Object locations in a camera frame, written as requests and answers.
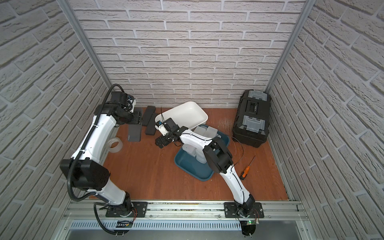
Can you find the black plastic toolbox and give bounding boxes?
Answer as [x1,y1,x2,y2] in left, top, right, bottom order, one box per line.
[233,90,271,148]

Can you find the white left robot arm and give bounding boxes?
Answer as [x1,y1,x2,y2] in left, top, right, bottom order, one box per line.
[60,103,142,213]

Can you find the teal plastic tray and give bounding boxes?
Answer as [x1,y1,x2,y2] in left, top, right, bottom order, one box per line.
[175,125,230,182]

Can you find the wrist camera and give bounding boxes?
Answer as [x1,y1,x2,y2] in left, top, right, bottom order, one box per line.
[110,92,136,111]
[155,121,169,136]

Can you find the white plastic tray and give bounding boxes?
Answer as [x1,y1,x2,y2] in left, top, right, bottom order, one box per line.
[155,101,209,130]

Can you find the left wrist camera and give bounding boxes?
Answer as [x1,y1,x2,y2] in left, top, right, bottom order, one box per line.
[110,92,136,111]

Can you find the clear pencil case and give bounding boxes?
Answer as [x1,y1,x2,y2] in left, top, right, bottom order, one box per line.
[182,144,197,158]
[196,149,207,164]
[193,126,219,140]

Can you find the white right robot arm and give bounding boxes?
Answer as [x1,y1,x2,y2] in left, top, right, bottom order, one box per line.
[155,118,255,218]

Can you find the orange handled screwdriver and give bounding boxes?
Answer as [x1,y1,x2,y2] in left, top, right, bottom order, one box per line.
[239,156,256,180]

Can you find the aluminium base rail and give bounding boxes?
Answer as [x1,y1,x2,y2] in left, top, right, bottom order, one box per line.
[59,200,310,223]

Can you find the clear tape roll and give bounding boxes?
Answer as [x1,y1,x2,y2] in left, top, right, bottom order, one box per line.
[107,138,123,153]

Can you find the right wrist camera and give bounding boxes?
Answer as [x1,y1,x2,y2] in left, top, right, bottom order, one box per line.
[155,121,169,136]

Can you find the black pencil case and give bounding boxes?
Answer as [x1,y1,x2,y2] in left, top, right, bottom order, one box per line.
[142,106,156,127]
[127,124,142,142]
[145,113,157,136]

